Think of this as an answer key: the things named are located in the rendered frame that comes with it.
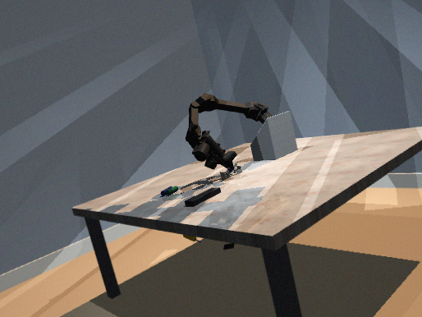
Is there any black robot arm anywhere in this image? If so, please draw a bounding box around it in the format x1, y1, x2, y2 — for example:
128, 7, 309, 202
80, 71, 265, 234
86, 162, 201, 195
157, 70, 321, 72
186, 94, 272, 170

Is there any beige and blue cylinder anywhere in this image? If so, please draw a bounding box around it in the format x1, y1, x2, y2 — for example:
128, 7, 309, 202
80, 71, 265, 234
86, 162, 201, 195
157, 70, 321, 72
225, 162, 237, 176

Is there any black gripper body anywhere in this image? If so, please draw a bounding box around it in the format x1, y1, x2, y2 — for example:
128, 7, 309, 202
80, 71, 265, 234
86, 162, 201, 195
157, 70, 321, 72
209, 143, 237, 164

